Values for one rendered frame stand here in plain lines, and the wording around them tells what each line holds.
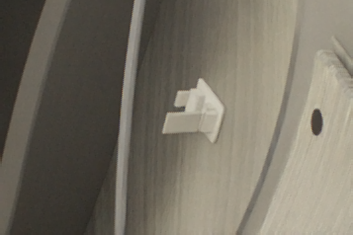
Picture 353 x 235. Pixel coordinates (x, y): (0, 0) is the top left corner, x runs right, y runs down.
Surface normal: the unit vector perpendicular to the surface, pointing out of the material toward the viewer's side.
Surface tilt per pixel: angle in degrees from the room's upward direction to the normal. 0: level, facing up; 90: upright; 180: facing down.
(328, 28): 90
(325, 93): 90
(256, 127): 90
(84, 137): 123
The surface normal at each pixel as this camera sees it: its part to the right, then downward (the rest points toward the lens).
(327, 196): -0.88, 0.00
